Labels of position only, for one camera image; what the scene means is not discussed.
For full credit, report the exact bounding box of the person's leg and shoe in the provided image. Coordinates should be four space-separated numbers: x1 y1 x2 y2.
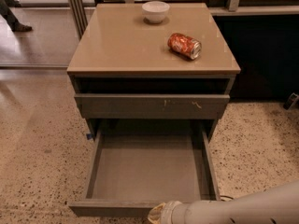
0 0 33 32

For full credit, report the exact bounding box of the red soda can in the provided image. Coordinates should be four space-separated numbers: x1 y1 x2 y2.
167 33 202 60

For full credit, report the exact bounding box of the grey top drawer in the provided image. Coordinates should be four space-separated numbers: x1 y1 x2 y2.
75 93 230 119

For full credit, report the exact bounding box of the grey-brown drawer cabinet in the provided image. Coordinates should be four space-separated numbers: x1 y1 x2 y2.
67 3 240 136

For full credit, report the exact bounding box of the white ceramic bowl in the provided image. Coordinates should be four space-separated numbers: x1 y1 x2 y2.
142 1 170 23

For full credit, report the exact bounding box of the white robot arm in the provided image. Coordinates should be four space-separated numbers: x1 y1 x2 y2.
148 181 299 224

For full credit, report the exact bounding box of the grey drawer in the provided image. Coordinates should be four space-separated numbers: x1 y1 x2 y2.
75 93 230 119
69 130 221 217

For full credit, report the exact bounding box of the blue tape piece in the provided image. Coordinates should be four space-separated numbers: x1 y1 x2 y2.
86 133 93 140

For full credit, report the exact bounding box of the small black floor device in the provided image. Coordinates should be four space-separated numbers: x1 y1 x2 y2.
283 92 299 110

